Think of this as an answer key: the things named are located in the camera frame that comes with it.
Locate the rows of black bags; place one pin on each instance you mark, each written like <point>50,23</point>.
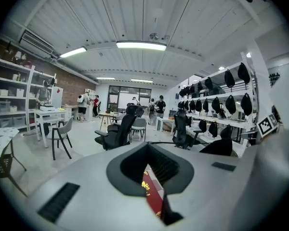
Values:
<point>230,79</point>

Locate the grey chair black legs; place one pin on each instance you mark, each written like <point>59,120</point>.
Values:
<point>65,126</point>

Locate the black jug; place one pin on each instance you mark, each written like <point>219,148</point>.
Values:
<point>109,110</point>

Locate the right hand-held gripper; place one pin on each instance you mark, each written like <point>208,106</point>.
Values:
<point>267,125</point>

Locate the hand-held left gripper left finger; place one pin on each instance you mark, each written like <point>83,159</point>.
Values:
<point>86,189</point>

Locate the white bookcase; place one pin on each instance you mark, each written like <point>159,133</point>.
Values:
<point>91,93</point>

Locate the white triangle-patterned table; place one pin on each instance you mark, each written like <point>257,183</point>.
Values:
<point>2,138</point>

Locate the white shelving unit with boxes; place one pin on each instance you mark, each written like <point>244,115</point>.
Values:
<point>29,97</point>

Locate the round wooden table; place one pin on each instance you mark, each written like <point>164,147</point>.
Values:
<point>107,114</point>

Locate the white refrigerator red sticker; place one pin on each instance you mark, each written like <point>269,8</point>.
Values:
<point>57,97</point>

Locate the ceiling air conditioner vent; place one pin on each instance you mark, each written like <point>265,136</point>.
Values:
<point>36,43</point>

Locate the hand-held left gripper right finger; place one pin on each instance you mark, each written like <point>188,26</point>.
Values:
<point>207,189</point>

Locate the black office chair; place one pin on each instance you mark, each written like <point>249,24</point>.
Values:
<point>113,128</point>
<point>180,129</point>
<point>121,133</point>

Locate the white desk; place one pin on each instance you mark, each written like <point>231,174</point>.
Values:
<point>50,112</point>

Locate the red book gold emblem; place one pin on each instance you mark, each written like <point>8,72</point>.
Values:
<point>154,196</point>

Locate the black metal lattice chair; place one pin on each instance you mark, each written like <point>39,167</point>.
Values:
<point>2,165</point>

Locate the round ceiling sensor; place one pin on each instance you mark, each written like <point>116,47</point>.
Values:
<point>154,35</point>

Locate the white round-window backpack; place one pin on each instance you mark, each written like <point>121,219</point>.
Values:
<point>80,98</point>

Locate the black framed glass partition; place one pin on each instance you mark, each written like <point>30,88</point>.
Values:
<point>120,100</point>

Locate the long ceiling light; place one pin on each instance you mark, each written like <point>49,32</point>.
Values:
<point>105,78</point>
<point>140,45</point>
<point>73,52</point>
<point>141,80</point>

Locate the grey-green chair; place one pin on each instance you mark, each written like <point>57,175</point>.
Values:
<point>139,124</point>

